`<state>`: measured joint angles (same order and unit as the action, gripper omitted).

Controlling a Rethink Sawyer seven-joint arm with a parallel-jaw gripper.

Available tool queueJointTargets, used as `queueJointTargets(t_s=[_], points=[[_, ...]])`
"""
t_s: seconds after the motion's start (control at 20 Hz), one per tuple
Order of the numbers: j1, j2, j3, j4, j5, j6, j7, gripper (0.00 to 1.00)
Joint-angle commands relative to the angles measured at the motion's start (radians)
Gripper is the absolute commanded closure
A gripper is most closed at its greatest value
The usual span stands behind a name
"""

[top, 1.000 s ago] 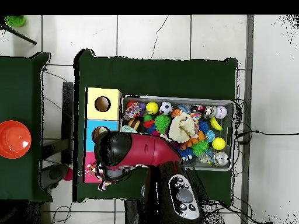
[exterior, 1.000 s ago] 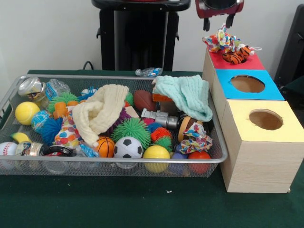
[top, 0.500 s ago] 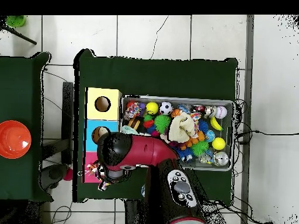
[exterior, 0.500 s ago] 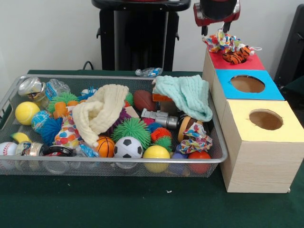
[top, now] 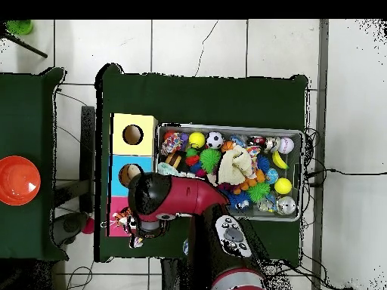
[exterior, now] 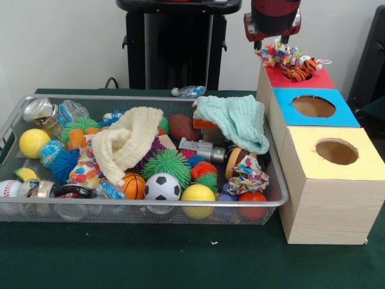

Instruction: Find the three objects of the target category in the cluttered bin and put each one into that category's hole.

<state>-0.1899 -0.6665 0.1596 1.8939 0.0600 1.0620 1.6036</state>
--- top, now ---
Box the mint green knitted cloth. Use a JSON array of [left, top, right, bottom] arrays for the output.
[[157, 162, 180, 177]]

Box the cream cloth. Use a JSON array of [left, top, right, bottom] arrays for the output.
[[216, 144, 255, 186]]

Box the orange striped tiger plush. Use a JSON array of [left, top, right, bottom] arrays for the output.
[[112, 207, 132, 228]]

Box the colourful knotted rope toy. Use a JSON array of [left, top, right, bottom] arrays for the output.
[[128, 234, 145, 249]]

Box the wooden box with three holes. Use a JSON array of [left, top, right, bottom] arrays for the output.
[[107, 113, 159, 238]]

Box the yellow smiley ball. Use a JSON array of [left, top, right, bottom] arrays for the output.
[[188, 131, 206, 150]]

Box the black and white soccer ball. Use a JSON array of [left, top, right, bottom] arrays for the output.
[[206, 131, 224, 150]]

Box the plain yellow ball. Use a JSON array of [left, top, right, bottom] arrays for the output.
[[274, 177, 293, 196]]

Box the red ball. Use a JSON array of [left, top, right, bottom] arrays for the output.
[[81, 217, 95, 236]]

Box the grey rounded object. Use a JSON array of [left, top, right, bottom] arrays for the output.
[[52, 211, 89, 245]]

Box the large orange bowl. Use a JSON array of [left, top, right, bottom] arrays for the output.
[[0, 155, 42, 207]]

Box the black rod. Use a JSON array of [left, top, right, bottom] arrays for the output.
[[0, 29, 48, 59]]

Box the green cup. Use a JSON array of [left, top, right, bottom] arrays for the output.
[[5, 20, 34, 36]]

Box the shallow wire mesh bin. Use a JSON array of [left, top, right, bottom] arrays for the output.
[[152, 122, 305, 222]]

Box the black cable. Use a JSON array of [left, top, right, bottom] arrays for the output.
[[305, 168, 387, 187]]

